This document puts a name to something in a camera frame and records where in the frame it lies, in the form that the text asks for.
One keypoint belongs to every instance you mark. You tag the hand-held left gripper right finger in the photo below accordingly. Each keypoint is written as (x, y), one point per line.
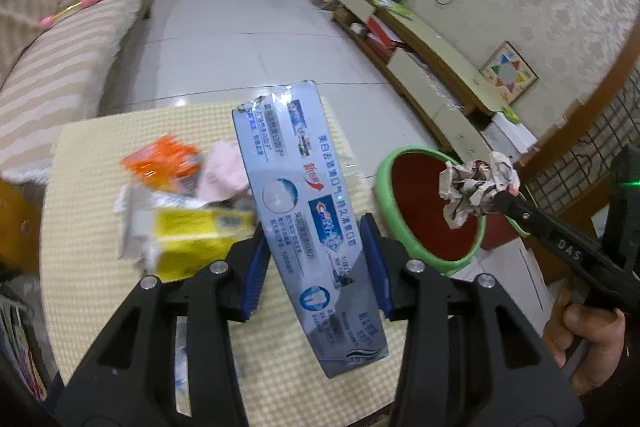
(377, 267)

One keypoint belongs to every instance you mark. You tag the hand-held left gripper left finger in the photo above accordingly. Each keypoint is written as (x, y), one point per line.
(252, 277)

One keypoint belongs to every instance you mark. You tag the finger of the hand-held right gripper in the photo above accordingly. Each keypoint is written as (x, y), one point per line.
(550, 234)

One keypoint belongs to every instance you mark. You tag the green rimmed bin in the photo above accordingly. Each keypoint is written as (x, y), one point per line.
(425, 217)

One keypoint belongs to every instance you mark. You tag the milk carton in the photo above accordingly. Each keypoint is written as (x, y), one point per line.
(195, 232)

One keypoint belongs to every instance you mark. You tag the paper ball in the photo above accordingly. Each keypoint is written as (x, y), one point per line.
(475, 187)

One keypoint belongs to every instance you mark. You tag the grey toothpaste box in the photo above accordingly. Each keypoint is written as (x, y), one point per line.
(300, 187)

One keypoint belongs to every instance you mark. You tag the blue white plastic bag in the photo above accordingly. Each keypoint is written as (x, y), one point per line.
(181, 357)

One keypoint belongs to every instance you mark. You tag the person's right hand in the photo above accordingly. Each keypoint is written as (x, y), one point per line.
(590, 342)

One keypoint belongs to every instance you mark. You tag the pink tissue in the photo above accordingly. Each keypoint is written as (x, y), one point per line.
(222, 174)

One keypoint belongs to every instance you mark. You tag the orange plastic wrapper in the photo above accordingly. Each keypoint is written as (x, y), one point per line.
(165, 159)

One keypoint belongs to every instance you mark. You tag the checkers game board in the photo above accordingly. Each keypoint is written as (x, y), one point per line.
(509, 73)

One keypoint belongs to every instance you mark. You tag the wooden television cabinet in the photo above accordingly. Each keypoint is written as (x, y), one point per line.
(425, 52)

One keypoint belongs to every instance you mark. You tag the beige striped sofa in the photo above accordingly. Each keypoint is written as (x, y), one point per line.
(55, 77)

